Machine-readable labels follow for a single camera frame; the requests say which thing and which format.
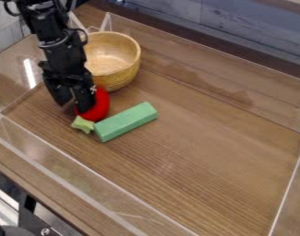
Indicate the clear acrylic tray enclosure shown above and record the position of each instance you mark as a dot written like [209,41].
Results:
[207,171]

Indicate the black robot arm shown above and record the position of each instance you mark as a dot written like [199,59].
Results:
[45,16]

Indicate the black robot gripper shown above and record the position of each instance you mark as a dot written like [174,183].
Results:
[63,71]

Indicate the black metal table frame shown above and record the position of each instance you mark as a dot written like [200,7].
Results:
[30,222]

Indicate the red plush radish toy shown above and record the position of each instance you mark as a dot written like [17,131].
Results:
[97,113]

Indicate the green rectangular block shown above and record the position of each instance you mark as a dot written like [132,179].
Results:
[125,121]

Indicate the wooden bowl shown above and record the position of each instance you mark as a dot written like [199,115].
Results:
[113,59]

